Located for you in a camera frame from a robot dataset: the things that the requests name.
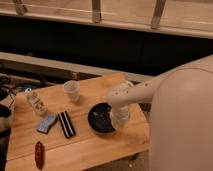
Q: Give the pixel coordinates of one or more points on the black ceramic bowl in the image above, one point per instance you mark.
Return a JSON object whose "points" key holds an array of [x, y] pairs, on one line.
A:
{"points": [[99, 119]]}

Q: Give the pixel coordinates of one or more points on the clear plastic cup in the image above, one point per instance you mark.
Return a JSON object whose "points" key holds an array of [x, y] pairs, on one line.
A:
{"points": [[71, 89]]}

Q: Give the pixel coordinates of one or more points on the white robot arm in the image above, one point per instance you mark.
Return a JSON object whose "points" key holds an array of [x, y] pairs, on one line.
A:
{"points": [[181, 118]]}

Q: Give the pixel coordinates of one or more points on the wooden table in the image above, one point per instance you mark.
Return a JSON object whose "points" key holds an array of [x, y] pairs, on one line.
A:
{"points": [[84, 150]]}

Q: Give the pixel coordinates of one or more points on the red oblong object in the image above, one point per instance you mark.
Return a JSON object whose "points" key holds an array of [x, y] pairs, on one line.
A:
{"points": [[39, 155]]}

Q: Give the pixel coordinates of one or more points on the black white striped block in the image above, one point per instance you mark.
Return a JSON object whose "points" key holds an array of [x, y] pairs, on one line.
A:
{"points": [[66, 124]]}

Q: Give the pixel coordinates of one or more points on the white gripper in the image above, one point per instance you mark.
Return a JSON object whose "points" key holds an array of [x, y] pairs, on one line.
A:
{"points": [[119, 116]]}

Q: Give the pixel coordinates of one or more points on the blue sponge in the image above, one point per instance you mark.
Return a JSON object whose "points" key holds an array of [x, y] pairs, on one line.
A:
{"points": [[45, 125]]}

